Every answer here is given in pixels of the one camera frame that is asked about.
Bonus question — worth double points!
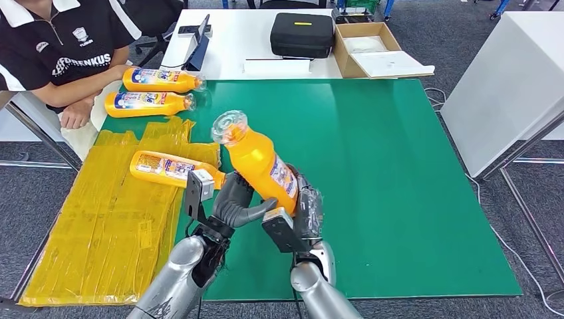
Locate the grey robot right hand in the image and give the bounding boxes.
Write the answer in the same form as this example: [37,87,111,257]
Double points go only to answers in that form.
[286,163,325,241]

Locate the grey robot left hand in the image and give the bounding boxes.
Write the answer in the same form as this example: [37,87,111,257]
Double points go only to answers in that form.
[211,171,279,230]

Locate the person's left hand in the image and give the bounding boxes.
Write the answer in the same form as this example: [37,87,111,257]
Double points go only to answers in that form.
[61,96,96,130]

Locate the person's right hand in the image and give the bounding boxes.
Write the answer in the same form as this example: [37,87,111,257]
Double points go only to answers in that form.
[109,64,134,83]

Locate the orange detergent bottle clear cap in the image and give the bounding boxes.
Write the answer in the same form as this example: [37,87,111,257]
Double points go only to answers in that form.
[122,67,207,94]
[104,91,197,119]
[128,150,227,190]
[211,110,299,216]

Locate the white table with metal legs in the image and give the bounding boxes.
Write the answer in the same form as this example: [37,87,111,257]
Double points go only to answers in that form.
[0,90,83,171]
[440,10,564,287]

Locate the black office chair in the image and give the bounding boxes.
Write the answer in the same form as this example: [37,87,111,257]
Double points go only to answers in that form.
[124,0,189,69]

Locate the person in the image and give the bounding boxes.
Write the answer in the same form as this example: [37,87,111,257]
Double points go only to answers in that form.
[0,0,144,161]

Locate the black phone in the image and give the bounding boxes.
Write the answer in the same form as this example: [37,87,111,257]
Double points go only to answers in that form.
[178,24,213,36]

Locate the tablet with blue cover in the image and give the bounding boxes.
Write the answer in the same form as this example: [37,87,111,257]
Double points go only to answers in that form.
[181,14,212,72]

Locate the white desk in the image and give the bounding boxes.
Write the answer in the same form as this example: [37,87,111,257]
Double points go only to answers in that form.
[159,9,345,81]

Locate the yellow plastic sheet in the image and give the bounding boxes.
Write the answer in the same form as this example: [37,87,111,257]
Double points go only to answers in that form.
[17,116,223,308]

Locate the white paper sheet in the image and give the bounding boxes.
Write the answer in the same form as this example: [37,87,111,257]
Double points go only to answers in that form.
[243,59,313,76]

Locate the open cardboard box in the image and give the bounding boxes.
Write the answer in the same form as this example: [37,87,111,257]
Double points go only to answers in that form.
[333,22,436,80]

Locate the white flat sheet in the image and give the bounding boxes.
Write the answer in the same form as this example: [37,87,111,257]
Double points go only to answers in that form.
[352,51,436,79]

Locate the black zip case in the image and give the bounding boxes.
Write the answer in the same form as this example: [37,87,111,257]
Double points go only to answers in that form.
[269,12,335,59]

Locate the white padding bag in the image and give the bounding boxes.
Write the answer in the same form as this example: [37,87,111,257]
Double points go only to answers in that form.
[342,36,390,55]

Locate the black device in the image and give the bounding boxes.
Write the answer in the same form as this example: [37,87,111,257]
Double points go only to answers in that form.
[332,6,376,24]

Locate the green plastic crate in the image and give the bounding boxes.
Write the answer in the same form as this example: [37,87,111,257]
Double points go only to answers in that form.
[344,0,380,14]

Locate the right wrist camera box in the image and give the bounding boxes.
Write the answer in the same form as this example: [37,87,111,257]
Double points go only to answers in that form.
[261,207,310,255]

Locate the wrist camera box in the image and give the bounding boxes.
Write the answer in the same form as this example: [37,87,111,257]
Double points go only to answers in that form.
[261,207,310,255]
[185,169,217,223]

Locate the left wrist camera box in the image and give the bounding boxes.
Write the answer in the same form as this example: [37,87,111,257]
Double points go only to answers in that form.
[185,169,217,223]

